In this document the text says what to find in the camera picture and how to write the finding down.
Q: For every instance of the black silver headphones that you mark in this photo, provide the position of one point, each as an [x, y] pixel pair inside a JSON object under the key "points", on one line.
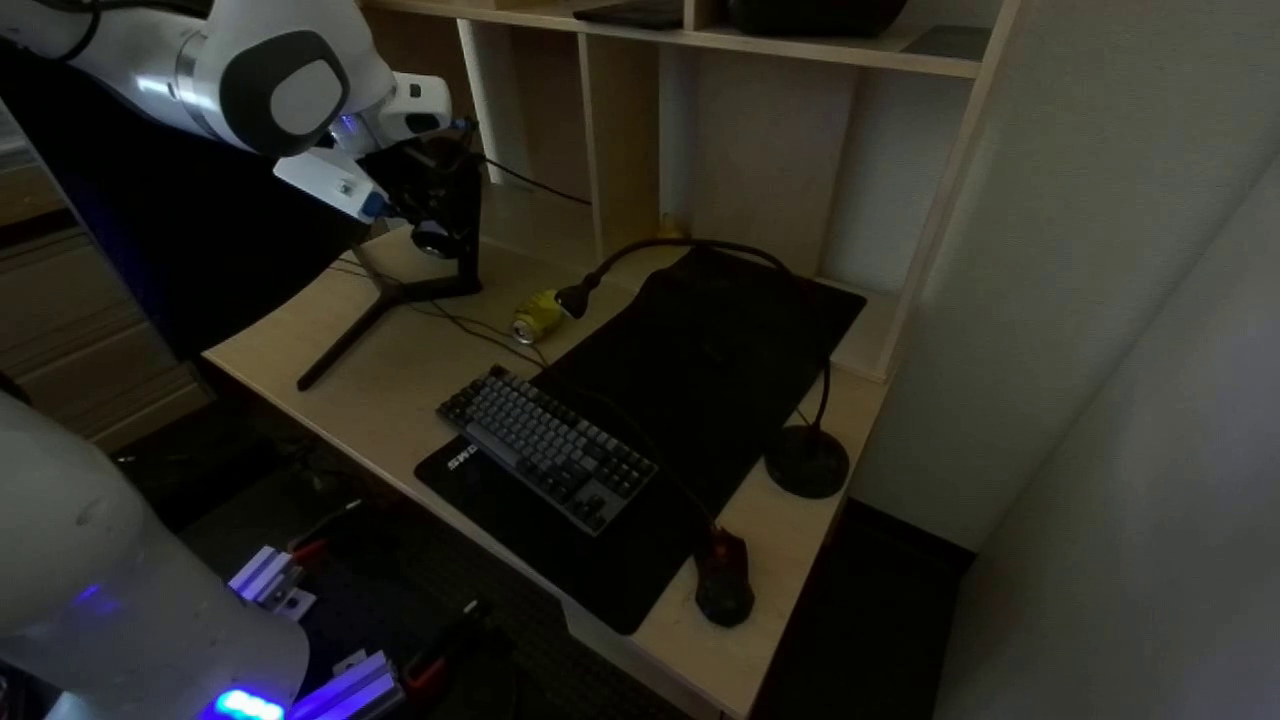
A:
{"points": [[437, 238]]}

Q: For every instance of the black gooseneck desk lamp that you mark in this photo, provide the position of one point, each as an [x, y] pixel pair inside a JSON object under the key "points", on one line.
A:
{"points": [[805, 462]]}

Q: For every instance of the black red computer mouse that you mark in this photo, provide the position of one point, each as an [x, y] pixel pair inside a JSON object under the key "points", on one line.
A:
{"points": [[727, 583]]}

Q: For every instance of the black monitor stand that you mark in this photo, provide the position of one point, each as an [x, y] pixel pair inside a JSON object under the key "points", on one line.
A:
{"points": [[349, 342]]}

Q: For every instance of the wooden drawer cabinet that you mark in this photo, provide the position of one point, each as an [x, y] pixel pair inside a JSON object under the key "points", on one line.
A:
{"points": [[83, 346]]}

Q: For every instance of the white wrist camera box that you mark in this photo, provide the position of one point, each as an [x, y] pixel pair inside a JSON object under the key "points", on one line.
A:
{"points": [[331, 180]]}

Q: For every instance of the bulky black shelf object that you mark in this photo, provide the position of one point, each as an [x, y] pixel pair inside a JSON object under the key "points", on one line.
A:
{"points": [[815, 18]]}

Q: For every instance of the flat black shelf item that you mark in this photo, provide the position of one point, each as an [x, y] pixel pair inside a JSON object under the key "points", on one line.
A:
{"points": [[630, 14]]}

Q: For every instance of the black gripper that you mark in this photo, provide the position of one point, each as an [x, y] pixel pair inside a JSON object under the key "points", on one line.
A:
{"points": [[415, 164]]}

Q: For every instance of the black headphone stand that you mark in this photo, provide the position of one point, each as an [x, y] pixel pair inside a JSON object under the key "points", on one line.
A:
{"points": [[465, 227]]}

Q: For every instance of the light wooden shelf hutch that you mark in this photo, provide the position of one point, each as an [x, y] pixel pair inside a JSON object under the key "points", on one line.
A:
{"points": [[787, 145]]}

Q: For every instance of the black desk mat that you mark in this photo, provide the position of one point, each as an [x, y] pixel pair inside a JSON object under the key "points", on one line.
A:
{"points": [[707, 360]]}

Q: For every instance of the white lit block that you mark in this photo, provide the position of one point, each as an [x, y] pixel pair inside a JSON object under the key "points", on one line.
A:
{"points": [[345, 686], [269, 577]]}

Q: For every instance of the grey mechanical keyboard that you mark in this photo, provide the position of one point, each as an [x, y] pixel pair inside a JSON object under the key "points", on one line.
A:
{"points": [[555, 447]]}

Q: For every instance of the curved black computer monitor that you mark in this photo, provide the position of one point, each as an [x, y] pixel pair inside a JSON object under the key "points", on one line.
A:
{"points": [[224, 253]]}

